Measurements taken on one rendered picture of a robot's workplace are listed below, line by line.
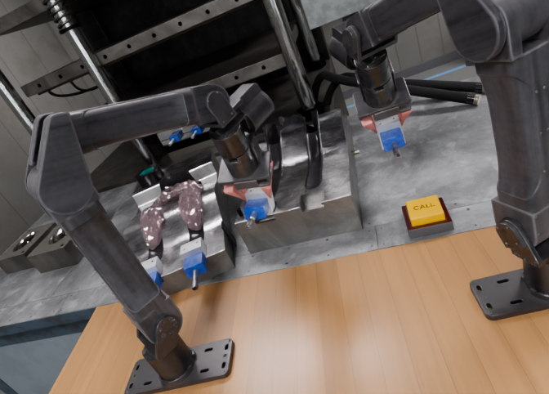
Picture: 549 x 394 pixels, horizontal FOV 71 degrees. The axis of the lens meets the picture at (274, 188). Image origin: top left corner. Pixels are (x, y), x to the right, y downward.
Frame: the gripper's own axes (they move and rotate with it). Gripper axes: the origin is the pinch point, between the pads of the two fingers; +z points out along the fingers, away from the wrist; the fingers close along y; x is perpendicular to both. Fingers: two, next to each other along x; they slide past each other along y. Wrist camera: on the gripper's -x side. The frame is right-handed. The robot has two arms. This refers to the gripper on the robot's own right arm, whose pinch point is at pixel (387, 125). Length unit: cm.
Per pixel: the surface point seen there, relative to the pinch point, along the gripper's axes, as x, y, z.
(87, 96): -236, 254, 115
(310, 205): 12.4, 20.1, 3.1
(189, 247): 18, 47, -2
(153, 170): -16, 68, 8
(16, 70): -198, 248, 47
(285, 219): 15.5, 25.2, 0.7
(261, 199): 12.6, 28.0, -4.9
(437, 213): 21.8, -3.8, 1.7
